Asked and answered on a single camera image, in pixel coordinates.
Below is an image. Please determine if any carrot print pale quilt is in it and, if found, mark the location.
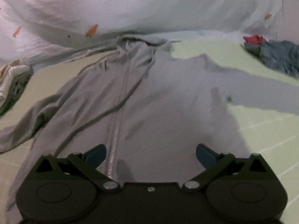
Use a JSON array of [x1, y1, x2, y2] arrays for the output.
[[0, 0, 299, 69]]

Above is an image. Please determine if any white folded garment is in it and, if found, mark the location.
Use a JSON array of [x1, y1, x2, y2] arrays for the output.
[[0, 62, 31, 101]]

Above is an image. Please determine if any blue denim garment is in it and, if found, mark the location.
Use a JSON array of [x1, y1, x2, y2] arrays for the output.
[[259, 40, 299, 79]]

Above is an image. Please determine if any beige folded garment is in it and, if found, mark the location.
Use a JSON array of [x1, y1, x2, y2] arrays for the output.
[[5, 59, 21, 69]]

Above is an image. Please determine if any red crumpled cloth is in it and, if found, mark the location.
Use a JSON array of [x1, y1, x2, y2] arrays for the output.
[[243, 35, 267, 46]]

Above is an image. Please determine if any grey-green crumpled cloth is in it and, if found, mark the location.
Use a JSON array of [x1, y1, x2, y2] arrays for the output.
[[244, 42, 262, 57]]

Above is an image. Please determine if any grey zip hoodie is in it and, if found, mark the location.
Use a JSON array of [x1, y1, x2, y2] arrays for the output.
[[0, 34, 299, 224]]

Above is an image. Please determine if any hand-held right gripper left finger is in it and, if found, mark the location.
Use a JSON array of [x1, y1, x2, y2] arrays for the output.
[[35, 144, 121, 192]]

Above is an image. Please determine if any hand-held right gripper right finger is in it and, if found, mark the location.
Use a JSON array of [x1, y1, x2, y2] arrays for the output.
[[182, 144, 272, 192]]

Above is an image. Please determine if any grey checked folded garment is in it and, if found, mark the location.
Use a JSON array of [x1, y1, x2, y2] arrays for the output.
[[0, 68, 34, 117]]

